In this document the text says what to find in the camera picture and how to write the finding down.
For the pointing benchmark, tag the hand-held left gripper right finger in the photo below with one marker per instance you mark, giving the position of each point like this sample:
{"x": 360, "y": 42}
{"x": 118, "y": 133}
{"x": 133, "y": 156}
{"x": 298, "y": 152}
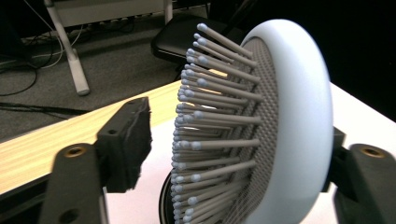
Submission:
{"x": 337, "y": 137}

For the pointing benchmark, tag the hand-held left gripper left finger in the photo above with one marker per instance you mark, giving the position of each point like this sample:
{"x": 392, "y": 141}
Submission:
{"x": 124, "y": 146}

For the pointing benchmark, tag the light blue hairbrush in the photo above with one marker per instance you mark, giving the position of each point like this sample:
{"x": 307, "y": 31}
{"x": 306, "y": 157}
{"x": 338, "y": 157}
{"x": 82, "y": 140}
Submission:
{"x": 305, "y": 124}

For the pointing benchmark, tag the black mesh cup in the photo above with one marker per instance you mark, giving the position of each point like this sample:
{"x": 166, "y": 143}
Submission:
{"x": 165, "y": 202}

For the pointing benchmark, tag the white table mat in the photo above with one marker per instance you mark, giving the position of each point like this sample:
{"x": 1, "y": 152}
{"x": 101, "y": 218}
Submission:
{"x": 358, "y": 121}

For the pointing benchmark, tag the wooden table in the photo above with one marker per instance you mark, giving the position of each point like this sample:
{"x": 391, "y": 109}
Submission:
{"x": 46, "y": 140}

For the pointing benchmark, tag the white-legged desk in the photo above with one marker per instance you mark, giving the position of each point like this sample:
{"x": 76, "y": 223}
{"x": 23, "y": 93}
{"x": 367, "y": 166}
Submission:
{"x": 73, "y": 62}

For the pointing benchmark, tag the black folding chair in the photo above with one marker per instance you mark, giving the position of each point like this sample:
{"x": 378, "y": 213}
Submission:
{"x": 177, "y": 37}

